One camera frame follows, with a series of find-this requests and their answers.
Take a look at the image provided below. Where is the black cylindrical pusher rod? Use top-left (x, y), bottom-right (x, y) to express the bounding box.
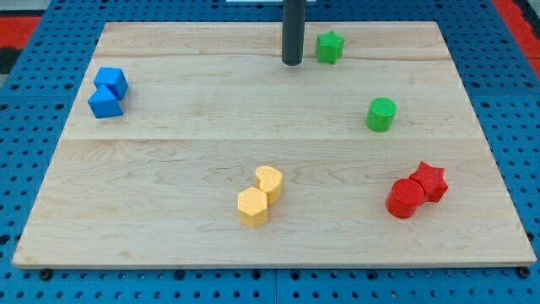
top-left (282, 0), bottom-right (306, 66)

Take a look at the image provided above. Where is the green star block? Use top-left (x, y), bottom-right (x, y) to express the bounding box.
top-left (316, 30), bottom-right (345, 64)

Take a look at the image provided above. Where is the light wooden board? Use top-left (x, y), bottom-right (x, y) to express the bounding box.
top-left (13, 21), bottom-right (537, 269)

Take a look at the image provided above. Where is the red star block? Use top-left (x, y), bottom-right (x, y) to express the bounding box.
top-left (409, 161), bottom-right (448, 203)

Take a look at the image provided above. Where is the green cylinder block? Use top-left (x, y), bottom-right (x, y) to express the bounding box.
top-left (365, 97), bottom-right (397, 133)

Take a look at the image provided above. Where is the yellow heart block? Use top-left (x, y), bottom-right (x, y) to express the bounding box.
top-left (255, 166), bottom-right (284, 205)

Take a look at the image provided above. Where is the blue cube block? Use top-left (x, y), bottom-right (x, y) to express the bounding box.
top-left (94, 67), bottom-right (128, 100)

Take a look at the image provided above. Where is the yellow hexagon block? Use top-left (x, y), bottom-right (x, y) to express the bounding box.
top-left (237, 187), bottom-right (268, 228)

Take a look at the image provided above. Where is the red cylinder block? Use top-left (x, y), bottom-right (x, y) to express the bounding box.
top-left (386, 178), bottom-right (424, 219)

